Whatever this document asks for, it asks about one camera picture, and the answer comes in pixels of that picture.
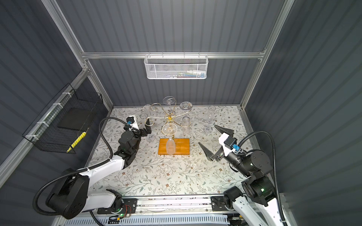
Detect left black corrugated cable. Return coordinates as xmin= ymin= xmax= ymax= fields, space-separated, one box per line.
xmin=31 ymin=116 xmax=131 ymax=226

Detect white wire mesh basket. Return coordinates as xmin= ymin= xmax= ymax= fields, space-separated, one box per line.
xmin=144 ymin=55 xmax=209 ymax=80

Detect gold wire glass rack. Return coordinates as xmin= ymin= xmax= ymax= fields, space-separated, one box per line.
xmin=144 ymin=103 xmax=191 ymax=131

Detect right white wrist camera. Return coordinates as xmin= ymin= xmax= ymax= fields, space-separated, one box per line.
xmin=218 ymin=133 xmax=241 ymax=157

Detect items in white basket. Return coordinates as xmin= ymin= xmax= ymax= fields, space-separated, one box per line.
xmin=166 ymin=70 xmax=206 ymax=79

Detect yellow striped item in basket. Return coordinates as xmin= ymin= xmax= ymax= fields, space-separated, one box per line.
xmin=67 ymin=132 xmax=87 ymax=153

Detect orange wooden rack base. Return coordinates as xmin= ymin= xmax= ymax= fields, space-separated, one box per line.
xmin=158 ymin=138 xmax=190 ymax=155

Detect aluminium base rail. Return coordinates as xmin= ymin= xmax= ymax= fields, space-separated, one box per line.
xmin=53 ymin=193 xmax=286 ymax=226

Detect floral table mat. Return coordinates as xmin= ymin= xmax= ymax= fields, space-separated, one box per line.
xmin=90 ymin=106 xmax=247 ymax=196

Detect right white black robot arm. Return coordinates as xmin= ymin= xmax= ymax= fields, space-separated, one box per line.
xmin=200 ymin=125 xmax=288 ymax=226

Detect clear wine glass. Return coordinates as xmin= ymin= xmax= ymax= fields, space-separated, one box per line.
xmin=163 ymin=96 xmax=176 ymax=106
xmin=203 ymin=105 xmax=216 ymax=134
xmin=180 ymin=101 xmax=193 ymax=111
xmin=140 ymin=104 xmax=152 ymax=119
xmin=161 ymin=122 xmax=177 ymax=155
xmin=146 ymin=133 xmax=156 ymax=142

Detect black wire mesh basket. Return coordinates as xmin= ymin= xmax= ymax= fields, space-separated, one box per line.
xmin=23 ymin=84 xmax=104 ymax=154

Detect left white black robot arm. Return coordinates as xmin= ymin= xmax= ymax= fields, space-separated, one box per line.
xmin=45 ymin=126 xmax=152 ymax=219

